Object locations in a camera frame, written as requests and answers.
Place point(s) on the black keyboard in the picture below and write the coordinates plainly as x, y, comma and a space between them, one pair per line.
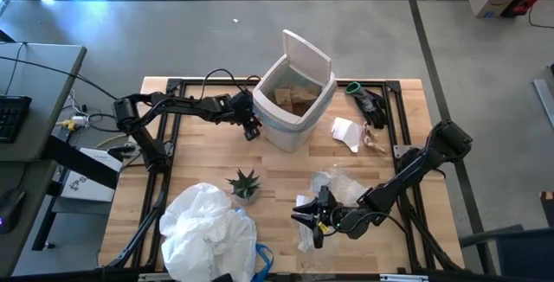
13, 117

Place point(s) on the black computer mouse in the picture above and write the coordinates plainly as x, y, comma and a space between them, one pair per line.
10, 208

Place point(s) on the black aluminium table frame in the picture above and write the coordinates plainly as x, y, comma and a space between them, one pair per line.
208, 83

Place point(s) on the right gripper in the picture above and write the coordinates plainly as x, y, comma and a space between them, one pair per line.
329, 216

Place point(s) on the dark blue chair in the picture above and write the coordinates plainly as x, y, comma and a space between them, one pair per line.
519, 251

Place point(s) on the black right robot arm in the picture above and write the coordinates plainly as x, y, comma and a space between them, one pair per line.
411, 165

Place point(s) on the brown paper wrapper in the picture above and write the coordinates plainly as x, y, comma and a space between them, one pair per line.
283, 96

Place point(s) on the white printed box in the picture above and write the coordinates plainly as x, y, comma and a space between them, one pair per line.
91, 182

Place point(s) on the black glove with green cuff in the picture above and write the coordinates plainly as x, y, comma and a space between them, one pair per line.
370, 104

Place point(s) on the clear printed plastic bag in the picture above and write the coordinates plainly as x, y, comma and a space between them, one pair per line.
342, 184

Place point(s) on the torn white paper piece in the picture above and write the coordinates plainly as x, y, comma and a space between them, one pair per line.
348, 134

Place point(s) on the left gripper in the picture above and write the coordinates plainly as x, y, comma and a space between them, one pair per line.
242, 107

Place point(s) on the crumpled tan clear wrapper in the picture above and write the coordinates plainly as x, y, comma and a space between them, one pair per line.
374, 139

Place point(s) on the succulent in grey patterned pot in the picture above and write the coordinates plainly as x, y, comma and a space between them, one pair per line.
245, 185

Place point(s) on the grey metal bar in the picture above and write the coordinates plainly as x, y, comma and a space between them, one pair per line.
545, 100

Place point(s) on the brown paper sheet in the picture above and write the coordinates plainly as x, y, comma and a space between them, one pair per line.
303, 98

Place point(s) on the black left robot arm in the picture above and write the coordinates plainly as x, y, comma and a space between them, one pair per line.
173, 104

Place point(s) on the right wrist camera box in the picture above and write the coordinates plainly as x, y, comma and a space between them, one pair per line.
325, 194

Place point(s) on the blue plastic bin liner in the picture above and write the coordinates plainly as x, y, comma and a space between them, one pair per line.
285, 127

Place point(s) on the large white plastic bag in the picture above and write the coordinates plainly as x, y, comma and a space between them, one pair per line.
208, 239

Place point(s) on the grey desk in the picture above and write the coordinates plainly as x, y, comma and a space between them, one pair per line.
39, 187
43, 78

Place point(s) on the white swing bin lid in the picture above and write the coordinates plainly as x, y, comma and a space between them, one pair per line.
305, 57

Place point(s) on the white plastic trash bin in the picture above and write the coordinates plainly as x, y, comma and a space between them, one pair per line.
290, 141

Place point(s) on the silver corner bracket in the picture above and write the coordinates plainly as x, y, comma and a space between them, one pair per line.
404, 150

